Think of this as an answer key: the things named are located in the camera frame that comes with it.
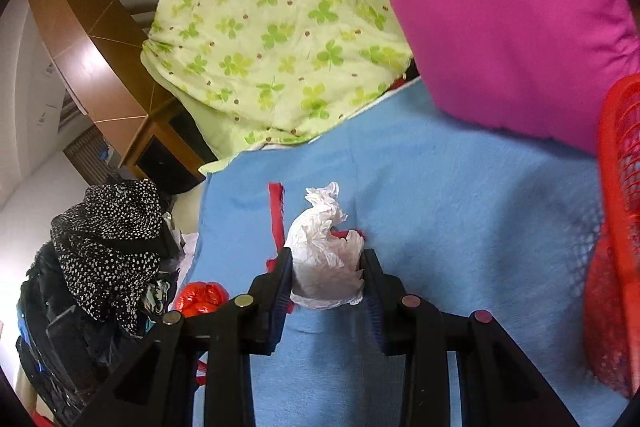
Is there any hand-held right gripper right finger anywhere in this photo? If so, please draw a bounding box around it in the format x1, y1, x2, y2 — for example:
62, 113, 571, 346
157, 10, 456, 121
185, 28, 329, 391
360, 248, 581, 427

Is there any pink pillow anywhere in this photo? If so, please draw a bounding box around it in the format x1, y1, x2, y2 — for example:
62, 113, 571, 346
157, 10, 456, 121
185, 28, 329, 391
348, 0, 640, 155

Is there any blue blanket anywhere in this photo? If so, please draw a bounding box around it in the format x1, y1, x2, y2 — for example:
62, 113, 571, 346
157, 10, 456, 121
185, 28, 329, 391
192, 77, 631, 427

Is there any brown wooden cabinet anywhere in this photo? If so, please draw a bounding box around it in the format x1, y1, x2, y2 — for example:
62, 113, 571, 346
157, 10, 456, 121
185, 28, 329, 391
22, 0, 206, 192

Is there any red mesh plastic basket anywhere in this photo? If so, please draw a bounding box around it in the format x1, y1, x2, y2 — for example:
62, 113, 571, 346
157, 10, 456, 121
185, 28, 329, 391
582, 74, 640, 400

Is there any red plastic bag with ribbons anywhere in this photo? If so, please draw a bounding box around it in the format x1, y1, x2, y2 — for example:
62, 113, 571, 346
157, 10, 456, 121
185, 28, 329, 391
264, 181, 367, 275

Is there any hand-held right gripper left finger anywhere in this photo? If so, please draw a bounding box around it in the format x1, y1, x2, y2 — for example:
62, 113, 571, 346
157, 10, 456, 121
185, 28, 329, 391
82, 247, 296, 427

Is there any cream pillow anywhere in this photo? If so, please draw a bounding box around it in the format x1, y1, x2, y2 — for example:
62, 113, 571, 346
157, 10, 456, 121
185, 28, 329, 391
167, 192, 208, 238

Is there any red crumpled plastic bag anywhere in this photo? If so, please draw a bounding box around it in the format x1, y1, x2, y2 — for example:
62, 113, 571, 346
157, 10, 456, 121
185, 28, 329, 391
175, 281, 230, 319

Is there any white plastic bag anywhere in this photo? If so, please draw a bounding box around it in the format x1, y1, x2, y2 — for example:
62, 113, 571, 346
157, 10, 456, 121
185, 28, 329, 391
284, 182, 367, 310

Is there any black polka dot cloth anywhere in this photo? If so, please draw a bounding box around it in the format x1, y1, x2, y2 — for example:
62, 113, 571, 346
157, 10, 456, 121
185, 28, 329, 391
50, 179, 166, 335

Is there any dark clothes pile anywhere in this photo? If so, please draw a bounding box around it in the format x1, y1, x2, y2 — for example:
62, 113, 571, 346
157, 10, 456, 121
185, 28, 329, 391
15, 242, 176, 425

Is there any green clover print quilt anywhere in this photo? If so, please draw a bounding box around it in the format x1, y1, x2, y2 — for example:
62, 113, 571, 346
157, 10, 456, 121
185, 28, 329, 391
140, 0, 416, 175

